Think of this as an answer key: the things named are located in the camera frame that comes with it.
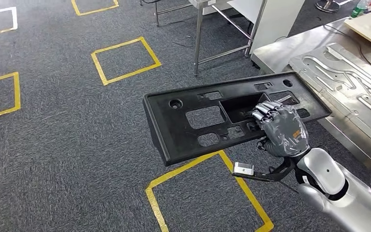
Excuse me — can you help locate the thin black cable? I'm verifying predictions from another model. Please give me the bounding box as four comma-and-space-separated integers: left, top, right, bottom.
324, 24, 371, 73

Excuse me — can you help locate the white cabinet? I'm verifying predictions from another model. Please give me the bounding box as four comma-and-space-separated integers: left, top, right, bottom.
227, 0, 306, 55

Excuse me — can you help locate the stamped sheet metal panel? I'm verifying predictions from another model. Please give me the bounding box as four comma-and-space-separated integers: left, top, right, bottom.
288, 42, 371, 151

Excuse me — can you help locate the round metal chair base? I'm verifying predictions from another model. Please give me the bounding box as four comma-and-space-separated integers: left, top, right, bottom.
315, 0, 341, 14

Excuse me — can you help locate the pale wrist camera on bracket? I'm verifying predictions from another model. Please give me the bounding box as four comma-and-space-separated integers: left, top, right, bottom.
231, 158, 297, 183

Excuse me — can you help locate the steel frame table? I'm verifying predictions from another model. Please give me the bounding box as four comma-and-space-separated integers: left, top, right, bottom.
139, 0, 268, 77

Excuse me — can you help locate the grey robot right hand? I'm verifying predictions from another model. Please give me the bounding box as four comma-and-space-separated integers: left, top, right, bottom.
251, 101, 311, 158

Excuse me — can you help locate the stainless steel workbench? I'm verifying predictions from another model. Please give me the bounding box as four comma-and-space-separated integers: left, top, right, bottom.
251, 16, 371, 180

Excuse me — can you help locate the green plastic bottle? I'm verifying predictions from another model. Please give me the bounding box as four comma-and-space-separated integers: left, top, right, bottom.
350, 0, 369, 19

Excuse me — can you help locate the black plastic plate frame part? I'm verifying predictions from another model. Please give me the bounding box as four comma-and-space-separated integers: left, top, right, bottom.
143, 71, 333, 167

